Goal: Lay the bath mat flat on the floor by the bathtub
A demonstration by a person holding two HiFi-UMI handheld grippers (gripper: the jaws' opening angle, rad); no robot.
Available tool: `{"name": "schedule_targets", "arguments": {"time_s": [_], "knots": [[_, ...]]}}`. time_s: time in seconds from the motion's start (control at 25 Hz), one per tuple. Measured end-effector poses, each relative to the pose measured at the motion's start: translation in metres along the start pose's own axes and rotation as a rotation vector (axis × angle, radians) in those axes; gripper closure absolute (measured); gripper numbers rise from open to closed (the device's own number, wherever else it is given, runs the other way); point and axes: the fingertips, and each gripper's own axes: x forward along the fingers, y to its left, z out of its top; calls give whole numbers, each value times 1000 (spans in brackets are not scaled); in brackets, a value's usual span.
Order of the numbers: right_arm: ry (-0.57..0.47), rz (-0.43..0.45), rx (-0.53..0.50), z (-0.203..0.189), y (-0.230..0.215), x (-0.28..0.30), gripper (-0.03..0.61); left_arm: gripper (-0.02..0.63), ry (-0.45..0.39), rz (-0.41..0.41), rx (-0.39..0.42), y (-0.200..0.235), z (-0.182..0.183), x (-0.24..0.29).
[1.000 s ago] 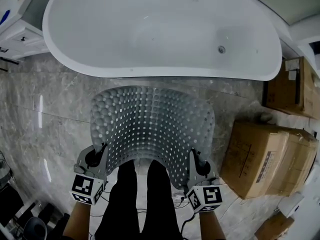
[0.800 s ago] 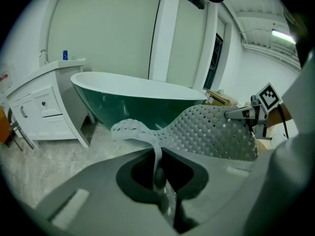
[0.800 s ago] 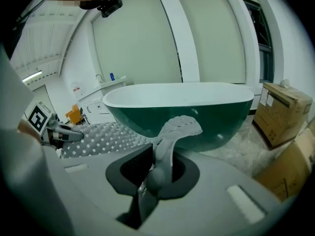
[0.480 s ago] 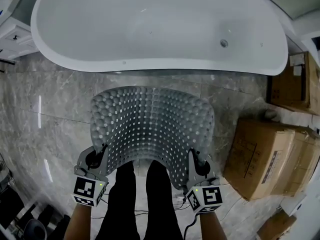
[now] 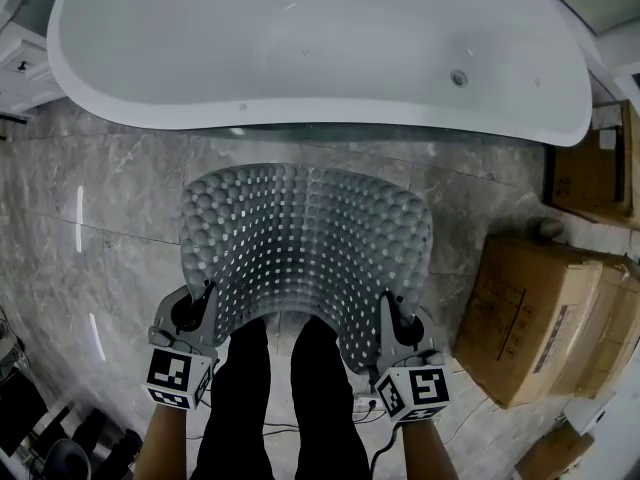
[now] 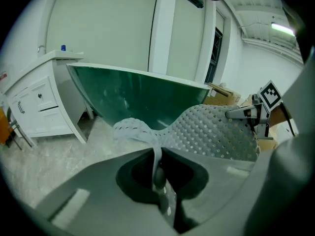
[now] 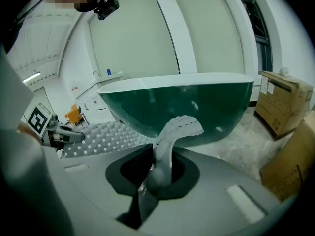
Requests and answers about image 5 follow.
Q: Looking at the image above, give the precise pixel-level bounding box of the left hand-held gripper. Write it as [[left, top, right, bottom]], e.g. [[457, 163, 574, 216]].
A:
[[142, 280, 220, 412]]

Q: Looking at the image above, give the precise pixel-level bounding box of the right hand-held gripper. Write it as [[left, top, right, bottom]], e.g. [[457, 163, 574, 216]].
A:
[[372, 290, 452, 424]]

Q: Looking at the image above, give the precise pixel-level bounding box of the grey bubble bath mat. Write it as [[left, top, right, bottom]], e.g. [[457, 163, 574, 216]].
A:
[[178, 163, 435, 375]]

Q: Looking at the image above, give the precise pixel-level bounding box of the white bathtub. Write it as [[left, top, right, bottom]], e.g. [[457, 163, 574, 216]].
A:
[[46, 0, 595, 148]]

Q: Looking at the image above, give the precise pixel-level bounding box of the person's right forearm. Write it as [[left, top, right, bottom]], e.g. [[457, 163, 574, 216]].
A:
[[398, 412, 459, 480]]

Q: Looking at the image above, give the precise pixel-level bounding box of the person's left forearm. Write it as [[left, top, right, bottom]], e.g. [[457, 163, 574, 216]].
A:
[[131, 401, 195, 480]]

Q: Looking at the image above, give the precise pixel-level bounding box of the flat cardboard box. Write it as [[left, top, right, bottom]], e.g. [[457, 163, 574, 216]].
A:
[[542, 99, 640, 230]]

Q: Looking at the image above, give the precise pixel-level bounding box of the white power strip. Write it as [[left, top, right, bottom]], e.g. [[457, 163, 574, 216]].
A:
[[351, 394, 387, 415]]

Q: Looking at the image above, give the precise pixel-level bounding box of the person's left leg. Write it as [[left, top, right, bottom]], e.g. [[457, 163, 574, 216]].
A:
[[188, 316, 277, 480]]

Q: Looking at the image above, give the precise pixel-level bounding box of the person's leg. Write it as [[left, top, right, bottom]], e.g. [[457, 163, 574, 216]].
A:
[[188, 316, 277, 480], [289, 314, 372, 480]]

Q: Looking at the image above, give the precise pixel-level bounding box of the person's right leg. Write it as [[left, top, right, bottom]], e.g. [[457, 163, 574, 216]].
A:
[[289, 314, 372, 480]]

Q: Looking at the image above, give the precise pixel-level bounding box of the large cardboard box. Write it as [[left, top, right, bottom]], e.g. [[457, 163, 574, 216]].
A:
[[452, 232, 640, 410]]

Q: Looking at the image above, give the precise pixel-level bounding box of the grey round object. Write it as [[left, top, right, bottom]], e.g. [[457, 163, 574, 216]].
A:
[[535, 215, 566, 242]]

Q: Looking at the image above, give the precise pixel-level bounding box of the small cardboard box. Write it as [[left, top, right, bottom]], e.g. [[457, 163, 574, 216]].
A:
[[513, 424, 597, 480]]

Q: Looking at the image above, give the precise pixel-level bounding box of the white board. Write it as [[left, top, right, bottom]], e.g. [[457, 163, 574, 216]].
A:
[[563, 367, 640, 480]]

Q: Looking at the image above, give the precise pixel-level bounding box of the white cabinet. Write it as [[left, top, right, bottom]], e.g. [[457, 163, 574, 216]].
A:
[[0, 17, 67, 115]]

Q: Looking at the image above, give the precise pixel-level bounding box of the black power cable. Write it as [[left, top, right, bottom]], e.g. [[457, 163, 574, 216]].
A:
[[368, 421, 402, 480]]

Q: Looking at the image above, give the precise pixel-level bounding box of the thin black cable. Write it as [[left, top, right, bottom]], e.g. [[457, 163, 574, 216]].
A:
[[184, 419, 302, 440]]

